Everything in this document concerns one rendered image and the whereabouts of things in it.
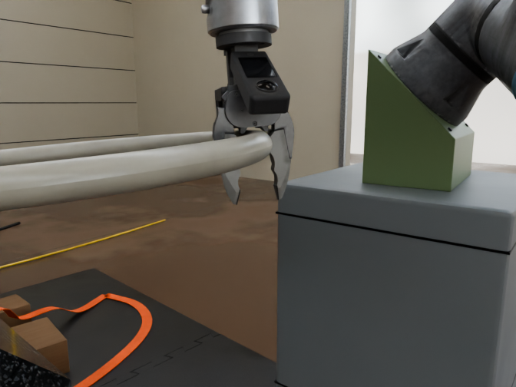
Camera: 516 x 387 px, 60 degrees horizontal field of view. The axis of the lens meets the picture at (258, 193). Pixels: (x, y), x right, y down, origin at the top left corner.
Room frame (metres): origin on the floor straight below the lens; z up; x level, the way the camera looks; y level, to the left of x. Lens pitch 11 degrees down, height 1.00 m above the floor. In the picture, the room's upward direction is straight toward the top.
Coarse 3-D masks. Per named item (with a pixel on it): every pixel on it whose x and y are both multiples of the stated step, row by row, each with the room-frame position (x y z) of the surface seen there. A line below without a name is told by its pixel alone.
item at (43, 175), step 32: (0, 160) 0.67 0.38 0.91; (32, 160) 0.70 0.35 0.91; (64, 160) 0.31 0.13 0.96; (96, 160) 0.31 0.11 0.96; (128, 160) 0.32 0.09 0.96; (160, 160) 0.33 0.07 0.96; (192, 160) 0.35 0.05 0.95; (224, 160) 0.38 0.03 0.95; (256, 160) 0.44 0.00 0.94; (0, 192) 0.28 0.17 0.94; (32, 192) 0.29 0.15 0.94; (64, 192) 0.30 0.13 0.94; (96, 192) 0.31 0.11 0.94; (128, 192) 0.33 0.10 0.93
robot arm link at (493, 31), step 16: (512, 0) 0.69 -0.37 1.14; (496, 16) 0.70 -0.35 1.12; (512, 16) 0.64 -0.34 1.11; (480, 32) 0.73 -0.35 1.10; (496, 32) 0.68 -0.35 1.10; (512, 32) 0.64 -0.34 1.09; (480, 48) 0.73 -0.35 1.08; (496, 48) 0.68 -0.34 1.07; (512, 48) 0.63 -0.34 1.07; (496, 64) 0.68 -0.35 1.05; (512, 64) 0.63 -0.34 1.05; (512, 80) 0.63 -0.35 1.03
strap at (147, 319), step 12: (96, 300) 2.11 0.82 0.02; (120, 300) 2.11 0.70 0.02; (132, 300) 2.11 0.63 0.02; (12, 312) 1.65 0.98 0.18; (36, 312) 1.78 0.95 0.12; (144, 312) 1.98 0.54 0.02; (144, 324) 1.86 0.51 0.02; (144, 336) 1.75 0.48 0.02; (132, 348) 1.66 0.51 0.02; (120, 360) 1.57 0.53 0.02; (96, 372) 1.49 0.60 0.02; (84, 384) 1.42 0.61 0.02
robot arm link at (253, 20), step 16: (208, 0) 0.58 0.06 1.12; (224, 0) 0.56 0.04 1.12; (240, 0) 0.55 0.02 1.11; (256, 0) 0.56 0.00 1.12; (272, 0) 0.57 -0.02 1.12; (208, 16) 0.58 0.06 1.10; (224, 16) 0.56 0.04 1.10; (240, 16) 0.55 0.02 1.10; (256, 16) 0.56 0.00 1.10; (272, 16) 0.57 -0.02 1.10; (208, 32) 0.59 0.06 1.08; (224, 32) 0.58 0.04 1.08; (272, 32) 0.61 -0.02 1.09
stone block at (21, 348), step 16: (0, 320) 0.73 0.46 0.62; (0, 336) 0.61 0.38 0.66; (16, 336) 0.68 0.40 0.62; (0, 352) 0.54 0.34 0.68; (16, 352) 0.57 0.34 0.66; (32, 352) 0.63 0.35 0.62; (0, 368) 0.52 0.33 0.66; (16, 368) 0.54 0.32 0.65; (32, 368) 0.56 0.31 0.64; (48, 368) 0.59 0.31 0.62; (0, 384) 0.51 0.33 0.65; (16, 384) 0.53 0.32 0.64; (32, 384) 0.55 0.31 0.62; (48, 384) 0.56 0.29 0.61; (64, 384) 0.59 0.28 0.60
